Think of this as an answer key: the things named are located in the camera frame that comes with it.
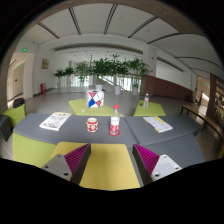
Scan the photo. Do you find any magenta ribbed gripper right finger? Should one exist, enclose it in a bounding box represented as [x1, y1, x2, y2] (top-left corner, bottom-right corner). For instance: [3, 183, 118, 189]
[132, 144, 181, 185]

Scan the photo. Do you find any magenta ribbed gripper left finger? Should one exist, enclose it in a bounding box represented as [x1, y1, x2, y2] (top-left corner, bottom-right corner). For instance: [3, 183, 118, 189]
[42, 144, 91, 184]

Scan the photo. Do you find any clear bottle with red label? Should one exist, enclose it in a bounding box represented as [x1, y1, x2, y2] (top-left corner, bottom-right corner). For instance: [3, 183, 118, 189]
[109, 105, 120, 132]

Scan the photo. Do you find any far clear water bottle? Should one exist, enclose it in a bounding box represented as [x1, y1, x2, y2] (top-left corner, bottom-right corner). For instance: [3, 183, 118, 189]
[143, 93, 149, 108]

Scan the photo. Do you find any yellow white booklet on right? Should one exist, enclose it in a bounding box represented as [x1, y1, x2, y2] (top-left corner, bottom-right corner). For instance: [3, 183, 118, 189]
[144, 116, 173, 133]

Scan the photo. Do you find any white magazine on left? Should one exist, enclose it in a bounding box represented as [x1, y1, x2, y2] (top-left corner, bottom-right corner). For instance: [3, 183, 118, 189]
[39, 112, 71, 131]

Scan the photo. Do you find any red and white cup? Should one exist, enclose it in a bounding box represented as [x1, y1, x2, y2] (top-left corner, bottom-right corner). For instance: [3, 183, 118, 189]
[86, 118, 98, 133]

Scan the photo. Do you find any red round coaster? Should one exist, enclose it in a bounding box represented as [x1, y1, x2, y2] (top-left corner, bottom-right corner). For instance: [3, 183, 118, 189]
[109, 131, 120, 136]

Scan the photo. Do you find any white red blue cube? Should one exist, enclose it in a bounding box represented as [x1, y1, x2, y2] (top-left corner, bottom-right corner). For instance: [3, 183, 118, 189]
[86, 90, 104, 108]

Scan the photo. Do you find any wooden bench on right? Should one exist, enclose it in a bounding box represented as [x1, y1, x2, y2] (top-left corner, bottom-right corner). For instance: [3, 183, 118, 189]
[180, 105, 224, 141]

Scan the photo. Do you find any green chair with black cushion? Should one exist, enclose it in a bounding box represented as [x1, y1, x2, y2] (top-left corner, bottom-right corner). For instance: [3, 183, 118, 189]
[3, 98, 26, 128]

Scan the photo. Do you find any dark grey ottoman stool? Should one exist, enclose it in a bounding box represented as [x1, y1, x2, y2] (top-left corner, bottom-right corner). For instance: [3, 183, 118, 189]
[0, 115, 12, 141]

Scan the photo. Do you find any red fire extinguisher box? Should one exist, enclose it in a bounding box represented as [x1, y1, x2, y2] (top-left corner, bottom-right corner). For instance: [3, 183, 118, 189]
[40, 83, 46, 94]

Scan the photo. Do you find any potted plant far left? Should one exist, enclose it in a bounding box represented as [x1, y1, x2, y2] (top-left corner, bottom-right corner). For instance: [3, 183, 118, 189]
[54, 68, 65, 88]

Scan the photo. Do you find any potted plant on right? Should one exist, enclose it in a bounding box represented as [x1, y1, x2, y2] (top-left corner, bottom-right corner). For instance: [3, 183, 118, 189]
[129, 58, 149, 96]

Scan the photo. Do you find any large potted plant centre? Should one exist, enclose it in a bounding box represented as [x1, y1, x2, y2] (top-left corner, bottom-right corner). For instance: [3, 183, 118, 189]
[89, 53, 129, 91]

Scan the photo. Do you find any framed picture on wall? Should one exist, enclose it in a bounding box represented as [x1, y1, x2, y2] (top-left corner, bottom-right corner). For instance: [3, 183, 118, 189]
[42, 58, 50, 69]

